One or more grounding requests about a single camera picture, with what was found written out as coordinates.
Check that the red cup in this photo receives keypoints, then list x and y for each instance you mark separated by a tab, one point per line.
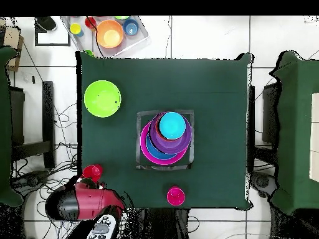
91	171
90	22

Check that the large pink bowl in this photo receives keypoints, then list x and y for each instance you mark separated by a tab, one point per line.
143	147

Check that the large blue bowl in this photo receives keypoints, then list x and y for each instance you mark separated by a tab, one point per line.
154	151

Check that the pink cup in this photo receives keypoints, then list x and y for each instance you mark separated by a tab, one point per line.
175	196

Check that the purple bowl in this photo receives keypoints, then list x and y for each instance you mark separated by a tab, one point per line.
172	147

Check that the small cyan bowl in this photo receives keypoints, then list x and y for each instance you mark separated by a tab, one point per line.
172	125

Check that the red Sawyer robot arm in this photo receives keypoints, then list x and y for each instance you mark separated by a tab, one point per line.
99	199

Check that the black floor device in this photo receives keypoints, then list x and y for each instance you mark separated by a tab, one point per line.
261	181
32	179

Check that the large green bowl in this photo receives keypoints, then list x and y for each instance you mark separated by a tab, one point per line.
102	98

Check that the green covered side table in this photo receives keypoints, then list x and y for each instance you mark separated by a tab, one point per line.
5	124
296	124

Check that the green cup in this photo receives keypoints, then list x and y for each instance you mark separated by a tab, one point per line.
88	52

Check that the dark green table cloth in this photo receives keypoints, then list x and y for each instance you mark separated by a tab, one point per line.
162	72

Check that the clear plastic tray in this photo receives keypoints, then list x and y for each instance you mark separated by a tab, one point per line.
86	41

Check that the large orange bowl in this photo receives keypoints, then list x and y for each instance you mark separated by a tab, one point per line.
109	34

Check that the yellow cup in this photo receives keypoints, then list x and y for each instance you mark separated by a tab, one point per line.
75	28

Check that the brown cardboard box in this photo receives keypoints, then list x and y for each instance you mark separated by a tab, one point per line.
13	42

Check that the blue cup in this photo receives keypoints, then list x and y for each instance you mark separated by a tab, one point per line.
131	27

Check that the person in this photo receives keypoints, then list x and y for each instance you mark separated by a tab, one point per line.
46	23

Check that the beige box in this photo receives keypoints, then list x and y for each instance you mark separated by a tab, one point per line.
314	137

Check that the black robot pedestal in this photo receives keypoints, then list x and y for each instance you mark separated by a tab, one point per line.
159	224

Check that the black table leg frame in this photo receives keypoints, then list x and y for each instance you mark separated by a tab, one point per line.
47	112
268	112

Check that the black floor tape frame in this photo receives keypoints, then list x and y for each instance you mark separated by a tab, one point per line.
52	45

